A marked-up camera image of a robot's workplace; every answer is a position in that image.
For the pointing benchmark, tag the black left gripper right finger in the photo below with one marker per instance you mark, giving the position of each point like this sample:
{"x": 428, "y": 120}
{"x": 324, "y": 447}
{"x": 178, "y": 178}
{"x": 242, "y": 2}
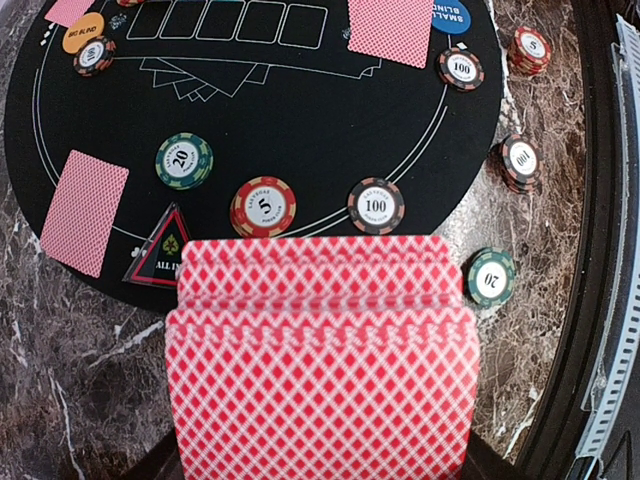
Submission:
{"x": 483, "y": 463}

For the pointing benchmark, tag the red 5 chip stack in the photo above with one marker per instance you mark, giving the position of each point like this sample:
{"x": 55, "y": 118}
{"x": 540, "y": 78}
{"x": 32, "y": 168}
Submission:
{"x": 529, "y": 52}

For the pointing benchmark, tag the red 5 chips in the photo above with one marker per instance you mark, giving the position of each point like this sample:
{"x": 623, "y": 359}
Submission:
{"x": 263, "y": 207}
{"x": 129, "y": 3}

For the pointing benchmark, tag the triangular all in marker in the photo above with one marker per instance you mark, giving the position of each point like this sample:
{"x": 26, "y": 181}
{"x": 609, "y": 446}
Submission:
{"x": 156, "y": 263}

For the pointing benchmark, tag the red back card deck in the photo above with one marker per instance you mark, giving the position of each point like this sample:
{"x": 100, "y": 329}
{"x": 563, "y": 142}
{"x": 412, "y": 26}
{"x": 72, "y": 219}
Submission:
{"x": 321, "y": 358}

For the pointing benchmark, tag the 100 chips mat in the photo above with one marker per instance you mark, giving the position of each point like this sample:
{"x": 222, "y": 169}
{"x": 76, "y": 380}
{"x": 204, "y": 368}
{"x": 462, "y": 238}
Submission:
{"x": 376, "y": 206}

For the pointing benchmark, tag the blue small blind button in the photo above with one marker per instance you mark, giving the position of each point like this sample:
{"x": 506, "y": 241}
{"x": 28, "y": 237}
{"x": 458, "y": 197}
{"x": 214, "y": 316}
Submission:
{"x": 451, "y": 17}

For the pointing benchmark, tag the orange big blind button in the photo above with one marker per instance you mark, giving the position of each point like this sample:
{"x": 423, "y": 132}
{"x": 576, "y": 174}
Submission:
{"x": 89, "y": 26}

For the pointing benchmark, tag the white cable duct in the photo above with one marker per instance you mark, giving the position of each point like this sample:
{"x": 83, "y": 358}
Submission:
{"x": 611, "y": 438}

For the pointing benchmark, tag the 100 chips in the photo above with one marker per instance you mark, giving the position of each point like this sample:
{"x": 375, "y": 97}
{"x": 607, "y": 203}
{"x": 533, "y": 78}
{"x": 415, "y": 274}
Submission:
{"x": 95, "y": 56}
{"x": 460, "y": 69}

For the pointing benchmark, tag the black front table rail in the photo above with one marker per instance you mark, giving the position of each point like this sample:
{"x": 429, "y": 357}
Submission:
{"x": 551, "y": 448}

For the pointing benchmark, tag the green chips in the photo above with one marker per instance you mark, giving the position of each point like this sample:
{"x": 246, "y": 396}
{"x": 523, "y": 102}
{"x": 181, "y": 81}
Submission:
{"x": 184, "y": 161}

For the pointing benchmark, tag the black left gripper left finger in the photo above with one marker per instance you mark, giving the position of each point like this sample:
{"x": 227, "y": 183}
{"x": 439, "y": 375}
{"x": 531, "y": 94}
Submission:
{"x": 154, "y": 464}

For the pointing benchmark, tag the round black poker mat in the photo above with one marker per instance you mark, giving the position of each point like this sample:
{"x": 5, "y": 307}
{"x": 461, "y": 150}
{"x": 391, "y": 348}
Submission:
{"x": 274, "y": 90}

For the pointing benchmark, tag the green chip stack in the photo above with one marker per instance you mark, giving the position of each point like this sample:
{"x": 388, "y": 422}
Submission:
{"x": 491, "y": 277}

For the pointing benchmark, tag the black orange 100 chip stack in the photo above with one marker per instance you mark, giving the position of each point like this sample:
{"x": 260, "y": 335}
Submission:
{"x": 520, "y": 164}

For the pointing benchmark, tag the dealt card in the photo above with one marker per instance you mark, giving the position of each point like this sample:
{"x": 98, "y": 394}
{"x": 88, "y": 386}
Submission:
{"x": 66, "y": 12}
{"x": 393, "y": 30}
{"x": 82, "y": 211}

